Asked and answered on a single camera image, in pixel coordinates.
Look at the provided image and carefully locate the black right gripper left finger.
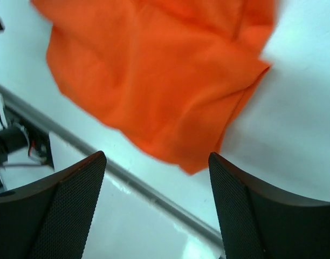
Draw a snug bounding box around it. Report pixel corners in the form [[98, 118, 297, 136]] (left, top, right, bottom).
[[0, 151, 106, 258]]

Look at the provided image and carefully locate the orange t shirt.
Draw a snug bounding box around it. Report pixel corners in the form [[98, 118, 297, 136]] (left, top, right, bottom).
[[32, 1, 278, 174]]

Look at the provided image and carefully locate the aluminium table frame rail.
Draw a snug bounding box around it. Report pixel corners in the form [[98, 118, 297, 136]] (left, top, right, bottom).
[[0, 85, 223, 247]]

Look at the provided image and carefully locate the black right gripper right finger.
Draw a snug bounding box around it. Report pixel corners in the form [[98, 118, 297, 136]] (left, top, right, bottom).
[[209, 153, 330, 258]]

